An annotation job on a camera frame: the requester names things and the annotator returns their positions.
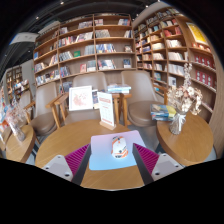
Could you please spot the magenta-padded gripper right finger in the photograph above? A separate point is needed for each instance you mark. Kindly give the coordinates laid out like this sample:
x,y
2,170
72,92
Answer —
x,y
146,160

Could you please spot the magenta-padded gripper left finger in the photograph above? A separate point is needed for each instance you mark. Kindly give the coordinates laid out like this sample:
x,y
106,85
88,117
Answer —
x,y
76,160

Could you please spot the white orange patterned computer mouse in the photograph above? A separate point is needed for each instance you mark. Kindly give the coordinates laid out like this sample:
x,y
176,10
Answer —
x,y
119,147

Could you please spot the pink blue gradient mouse pad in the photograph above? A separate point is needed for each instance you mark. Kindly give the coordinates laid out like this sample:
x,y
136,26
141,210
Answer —
x,y
101,153

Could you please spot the round wooden side table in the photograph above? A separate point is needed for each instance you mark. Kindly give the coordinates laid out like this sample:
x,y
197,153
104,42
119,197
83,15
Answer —
x,y
186,143
20,148

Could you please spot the glass vase beige dried flowers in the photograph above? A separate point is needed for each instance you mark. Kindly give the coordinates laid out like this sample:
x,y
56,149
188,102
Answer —
x,y
177,123

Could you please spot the colourful book stack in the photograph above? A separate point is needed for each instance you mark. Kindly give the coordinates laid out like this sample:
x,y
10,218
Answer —
x,y
161,112

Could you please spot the white red sign wooden base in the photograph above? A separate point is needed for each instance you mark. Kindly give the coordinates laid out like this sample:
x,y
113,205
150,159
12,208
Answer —
x,y
106,110

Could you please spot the beige wooden-armed chair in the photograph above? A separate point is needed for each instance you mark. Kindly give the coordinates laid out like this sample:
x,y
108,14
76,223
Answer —
x,y
43,110

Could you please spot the beige chair with book stack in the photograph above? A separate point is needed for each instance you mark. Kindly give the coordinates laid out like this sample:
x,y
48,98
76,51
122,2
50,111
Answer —
x,y
140,100

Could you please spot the white framed red picture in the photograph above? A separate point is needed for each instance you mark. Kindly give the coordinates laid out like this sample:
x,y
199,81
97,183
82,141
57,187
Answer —
x,y
80,98

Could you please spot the dark cover book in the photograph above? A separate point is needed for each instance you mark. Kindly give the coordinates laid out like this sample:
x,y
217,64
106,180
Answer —
x,y
95,99

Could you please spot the beige chair holding framed picture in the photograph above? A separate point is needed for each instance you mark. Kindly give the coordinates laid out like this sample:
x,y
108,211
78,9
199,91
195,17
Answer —
x,y
88,80

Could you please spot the distant small bookshelf unit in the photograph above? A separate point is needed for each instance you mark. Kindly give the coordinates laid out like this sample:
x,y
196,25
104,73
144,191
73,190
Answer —
x,y
16,83

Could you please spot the curved wooden bookshelf unit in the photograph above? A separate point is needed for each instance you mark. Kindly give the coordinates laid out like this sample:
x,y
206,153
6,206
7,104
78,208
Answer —
x,y
173,50

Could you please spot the wide wooden bookshelf unit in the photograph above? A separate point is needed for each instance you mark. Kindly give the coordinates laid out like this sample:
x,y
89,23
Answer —
x,y
86,46

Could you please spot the white hanging ceiling sign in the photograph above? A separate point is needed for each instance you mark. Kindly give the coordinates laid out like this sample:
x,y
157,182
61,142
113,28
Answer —
x,y
24,37

